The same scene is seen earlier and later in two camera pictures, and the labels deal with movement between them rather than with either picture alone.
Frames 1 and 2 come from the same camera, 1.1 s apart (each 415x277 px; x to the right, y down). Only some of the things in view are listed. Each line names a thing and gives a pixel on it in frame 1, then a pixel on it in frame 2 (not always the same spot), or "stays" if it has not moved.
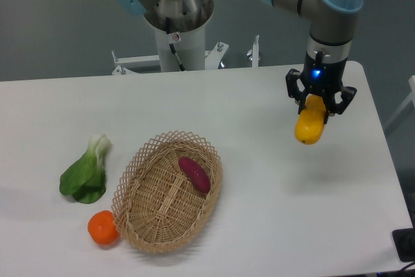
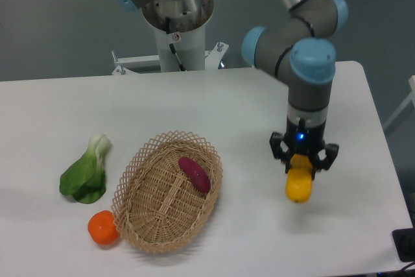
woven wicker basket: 166,188 stays
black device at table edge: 404,240 stays
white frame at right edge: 412,98 stays
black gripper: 321,78 -> 301,138
